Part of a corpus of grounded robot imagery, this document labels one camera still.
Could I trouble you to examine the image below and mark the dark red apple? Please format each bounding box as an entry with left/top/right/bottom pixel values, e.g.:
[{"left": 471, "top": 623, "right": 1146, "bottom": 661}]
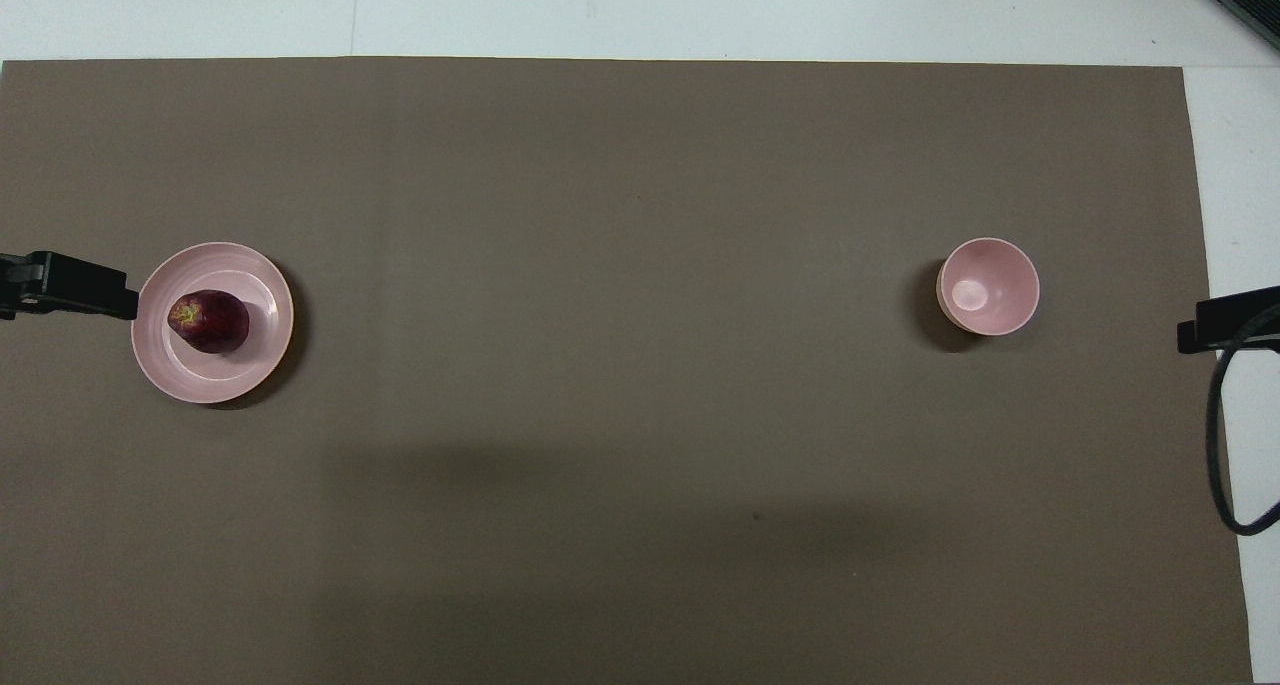
[{"left": 167, "top": 290, "right": 251, "bottom": 355}]

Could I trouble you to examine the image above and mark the brown table mat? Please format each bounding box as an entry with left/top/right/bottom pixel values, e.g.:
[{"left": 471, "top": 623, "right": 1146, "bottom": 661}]
[{"left": 0, "top": 57, "right": 1254, "bottom": 685}]

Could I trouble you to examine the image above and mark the pink plate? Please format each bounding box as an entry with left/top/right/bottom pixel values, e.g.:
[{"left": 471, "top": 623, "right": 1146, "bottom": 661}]
[{"left": 131, "top": 242, "right": 295, "bottom": 405}]

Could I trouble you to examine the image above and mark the pink bowl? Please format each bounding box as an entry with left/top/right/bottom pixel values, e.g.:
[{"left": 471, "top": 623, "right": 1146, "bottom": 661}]
[{"left": 936, "top": 237, "right": 1041, "bottom": 337}]

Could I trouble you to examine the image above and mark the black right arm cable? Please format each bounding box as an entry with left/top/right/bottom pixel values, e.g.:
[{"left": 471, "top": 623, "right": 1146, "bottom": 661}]
[{"left": 1205, "top": 305, "right": 1280, "bottom": 537}]

